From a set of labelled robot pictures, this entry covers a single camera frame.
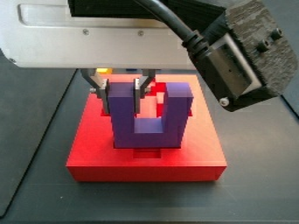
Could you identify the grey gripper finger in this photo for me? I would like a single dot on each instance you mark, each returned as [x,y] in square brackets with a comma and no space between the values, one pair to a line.
[142,83]

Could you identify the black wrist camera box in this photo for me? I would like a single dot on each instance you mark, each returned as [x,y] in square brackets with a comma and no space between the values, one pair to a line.
[233,39]

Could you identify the purple U-shaped block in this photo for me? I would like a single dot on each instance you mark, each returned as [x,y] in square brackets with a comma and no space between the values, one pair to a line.
[148,132]

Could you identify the red board with slots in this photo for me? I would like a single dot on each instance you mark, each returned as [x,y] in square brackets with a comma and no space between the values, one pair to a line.
[96,161]

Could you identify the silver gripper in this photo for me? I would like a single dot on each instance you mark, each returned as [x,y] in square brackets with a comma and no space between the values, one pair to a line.
[42,36]

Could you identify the yellow long block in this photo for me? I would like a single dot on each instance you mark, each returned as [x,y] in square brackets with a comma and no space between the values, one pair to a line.
[104,70]

